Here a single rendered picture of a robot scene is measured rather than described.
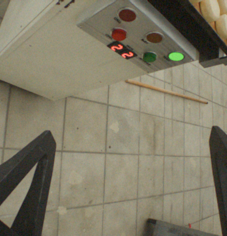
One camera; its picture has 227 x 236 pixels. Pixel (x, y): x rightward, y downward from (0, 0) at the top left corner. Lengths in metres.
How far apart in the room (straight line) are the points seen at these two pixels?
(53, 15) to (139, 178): 1.31
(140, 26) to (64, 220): 1.07
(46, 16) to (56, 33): 0.06
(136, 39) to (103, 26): 0.07
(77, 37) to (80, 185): 0.91
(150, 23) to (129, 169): 1.23
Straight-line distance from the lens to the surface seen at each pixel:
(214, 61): 0.57
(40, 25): 0.61
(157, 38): 0.50
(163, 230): 1.70
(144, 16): 0.45
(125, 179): 1.56
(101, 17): 0.47
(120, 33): 0.49
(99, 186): 1.42
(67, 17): 0.55
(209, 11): 0.48
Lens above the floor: 1.08
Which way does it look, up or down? 47 degrees down
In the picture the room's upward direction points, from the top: 83 degrees clockwise
